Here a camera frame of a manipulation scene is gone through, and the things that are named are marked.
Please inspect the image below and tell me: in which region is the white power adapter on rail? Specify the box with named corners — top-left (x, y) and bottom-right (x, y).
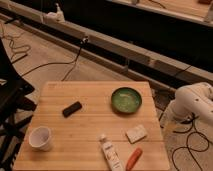
top-left (46, 3), bottom-right (65, 22)

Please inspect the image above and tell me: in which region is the white paper cup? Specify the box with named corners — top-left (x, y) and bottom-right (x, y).
top-left (28, 126), bottom-right (52, 151)

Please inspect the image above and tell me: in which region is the green ceramic bowl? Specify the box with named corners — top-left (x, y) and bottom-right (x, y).
top-left (111, 87), bottom-right (142, 114)

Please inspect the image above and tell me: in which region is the beige sponge block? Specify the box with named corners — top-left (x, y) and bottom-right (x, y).
top-left (126, 125), bottom-right (147, 144)

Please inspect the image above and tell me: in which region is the orange carrot toy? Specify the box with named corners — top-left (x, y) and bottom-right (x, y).
top-left (126, 148), bottom-right (143, 171)

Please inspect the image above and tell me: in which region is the long metal rail beam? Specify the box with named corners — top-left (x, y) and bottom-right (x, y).
top-left (0, 0), bottom-right (213, 84)

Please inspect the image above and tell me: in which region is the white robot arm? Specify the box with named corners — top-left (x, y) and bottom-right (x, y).
top-left (165, 82), bottom-right (213, 126)

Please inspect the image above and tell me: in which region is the black office chair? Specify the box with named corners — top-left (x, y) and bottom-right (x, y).
top-left (0, 39), bottom-right (36, 171)

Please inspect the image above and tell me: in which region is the black cable on rug right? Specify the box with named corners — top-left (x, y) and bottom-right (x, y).
top-left (171, 114), bottom-right (213, 171)

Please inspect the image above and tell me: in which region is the white tube with cap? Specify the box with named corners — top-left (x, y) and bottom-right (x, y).
top-left (99, 134), bottom-right (124, 171)

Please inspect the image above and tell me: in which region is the black rectangular block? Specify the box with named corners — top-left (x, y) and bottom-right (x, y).
top-left (62, 101), bottom-right (82, 118)

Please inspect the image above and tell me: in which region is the black cable on floor left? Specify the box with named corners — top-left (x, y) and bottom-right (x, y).
top-left (20, 37), bottom-right (90, 82)

